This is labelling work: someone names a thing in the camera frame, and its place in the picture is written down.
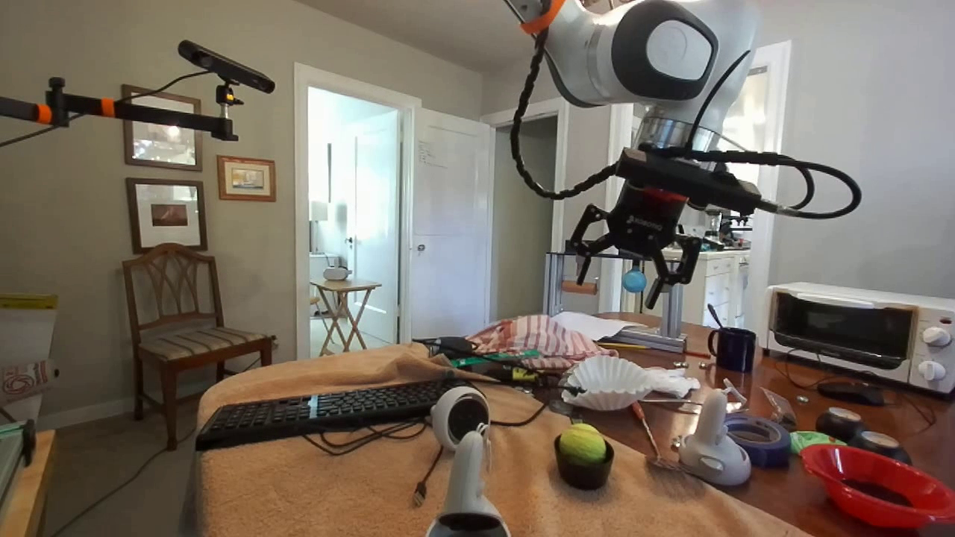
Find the black computer keyboard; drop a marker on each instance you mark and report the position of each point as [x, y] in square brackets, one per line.
[300, 414]

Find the white toaster oven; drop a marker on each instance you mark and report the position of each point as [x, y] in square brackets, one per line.
[845, 333]

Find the small black bowl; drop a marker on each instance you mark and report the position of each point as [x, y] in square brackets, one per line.
[582, 475]

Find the white box with yellow rim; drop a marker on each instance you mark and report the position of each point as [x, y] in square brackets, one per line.
[24, 347]

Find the red plastic bowl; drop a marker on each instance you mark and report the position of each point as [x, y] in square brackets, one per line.
[836, 474]

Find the light wooden side table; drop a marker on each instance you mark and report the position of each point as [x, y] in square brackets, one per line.
[33, 489]

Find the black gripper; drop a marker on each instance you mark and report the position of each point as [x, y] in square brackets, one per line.
[644, 229]

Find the black stereo camera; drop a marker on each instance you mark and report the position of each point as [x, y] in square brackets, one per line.
[226, 66]

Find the small wooden framed picture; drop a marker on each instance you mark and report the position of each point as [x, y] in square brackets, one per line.
[245, 181]

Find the small green object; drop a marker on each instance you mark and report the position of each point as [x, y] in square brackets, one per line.
[809, 441]

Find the navy blue mug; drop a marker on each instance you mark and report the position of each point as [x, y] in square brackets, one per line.
[738, 350]

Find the small black round object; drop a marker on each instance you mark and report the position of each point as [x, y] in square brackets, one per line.
[839, 421]
[881, 442]

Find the red white striped cloth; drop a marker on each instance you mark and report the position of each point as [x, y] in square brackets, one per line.
[532, 339]

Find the wooden dining chair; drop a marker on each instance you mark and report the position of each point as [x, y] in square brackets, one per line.
[181, 345]

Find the white paper sheets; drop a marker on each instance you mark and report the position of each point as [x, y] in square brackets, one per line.
[597, 324]

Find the small wooden folding table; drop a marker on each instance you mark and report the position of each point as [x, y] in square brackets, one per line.
[344, 287]

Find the blue tape roll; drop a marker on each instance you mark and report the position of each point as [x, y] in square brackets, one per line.
[772, 448]

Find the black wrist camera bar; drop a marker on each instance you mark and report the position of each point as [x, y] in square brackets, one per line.
[675, 178]

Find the beige terry towel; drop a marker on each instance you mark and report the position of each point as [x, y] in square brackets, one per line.
[330, 478]

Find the metal clamp stand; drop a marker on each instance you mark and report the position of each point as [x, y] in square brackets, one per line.
[672, 308]

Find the small blue round object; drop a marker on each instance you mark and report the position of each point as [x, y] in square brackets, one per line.
[633, 283]

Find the grey framed landscape picture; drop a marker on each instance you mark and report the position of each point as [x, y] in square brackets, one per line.
[162, 145]

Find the white coffee filter stack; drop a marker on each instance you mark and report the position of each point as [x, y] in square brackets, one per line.
[600, 383]

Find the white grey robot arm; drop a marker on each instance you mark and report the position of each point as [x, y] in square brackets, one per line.
[597, 60]

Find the black framed matted picture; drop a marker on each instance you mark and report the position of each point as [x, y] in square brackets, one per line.
[165, 213]

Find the small pot on folding table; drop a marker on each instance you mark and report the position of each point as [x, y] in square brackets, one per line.
[336, 269]

